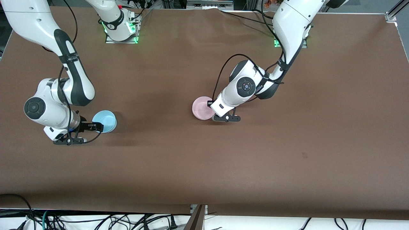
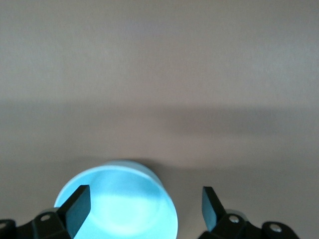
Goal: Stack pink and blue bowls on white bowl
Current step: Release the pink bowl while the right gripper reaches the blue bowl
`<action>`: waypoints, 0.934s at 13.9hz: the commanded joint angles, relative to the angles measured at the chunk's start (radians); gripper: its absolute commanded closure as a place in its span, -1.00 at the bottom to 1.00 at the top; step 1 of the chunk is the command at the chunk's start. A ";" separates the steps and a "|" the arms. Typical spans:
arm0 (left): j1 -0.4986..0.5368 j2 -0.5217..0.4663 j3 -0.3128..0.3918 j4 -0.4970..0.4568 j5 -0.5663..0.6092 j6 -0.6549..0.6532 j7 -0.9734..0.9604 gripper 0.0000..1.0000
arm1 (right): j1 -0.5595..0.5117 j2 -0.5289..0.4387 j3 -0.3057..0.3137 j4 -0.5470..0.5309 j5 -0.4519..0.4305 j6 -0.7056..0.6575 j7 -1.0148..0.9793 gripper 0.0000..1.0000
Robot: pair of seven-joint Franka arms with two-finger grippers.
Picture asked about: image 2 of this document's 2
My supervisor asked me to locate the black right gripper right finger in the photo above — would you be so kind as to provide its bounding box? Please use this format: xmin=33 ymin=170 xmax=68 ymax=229
xmin=200 ymin=186 xmax=299 ymax=239

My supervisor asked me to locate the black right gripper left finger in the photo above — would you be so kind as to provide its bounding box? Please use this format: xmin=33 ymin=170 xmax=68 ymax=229
xmin=0 ymin=185 xmax=91 ymax=239

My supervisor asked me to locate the light blue plastic bowl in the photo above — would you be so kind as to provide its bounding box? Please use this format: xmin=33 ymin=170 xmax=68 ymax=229
xmin=53 ymin=159 xmax=179 ymax=239

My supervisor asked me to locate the brown table cloth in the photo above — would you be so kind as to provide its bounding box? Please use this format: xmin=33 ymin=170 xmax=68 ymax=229
xmin=0 ymin=0 xmax=319 ymax=239

